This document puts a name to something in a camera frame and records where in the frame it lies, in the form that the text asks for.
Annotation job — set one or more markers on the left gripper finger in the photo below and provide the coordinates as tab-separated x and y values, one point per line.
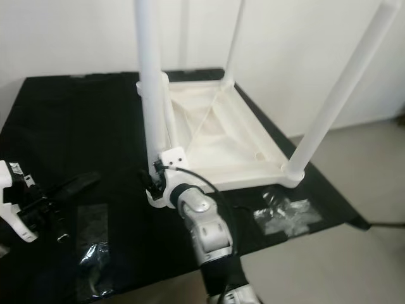
79	183

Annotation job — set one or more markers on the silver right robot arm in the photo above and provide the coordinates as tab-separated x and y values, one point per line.
209	231

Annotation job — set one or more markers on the black tablecloth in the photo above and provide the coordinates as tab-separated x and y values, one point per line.
69	120

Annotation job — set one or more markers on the white plastic table top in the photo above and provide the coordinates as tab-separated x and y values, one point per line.
228	136

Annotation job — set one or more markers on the crumpled clear plastic wrap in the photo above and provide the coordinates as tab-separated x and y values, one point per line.
288	218

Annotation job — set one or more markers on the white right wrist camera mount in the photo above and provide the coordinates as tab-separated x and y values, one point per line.
174	158

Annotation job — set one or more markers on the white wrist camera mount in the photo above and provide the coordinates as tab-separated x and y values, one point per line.
16	209
174	158

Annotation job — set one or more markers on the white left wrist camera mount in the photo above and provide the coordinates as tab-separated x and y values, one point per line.
16	209

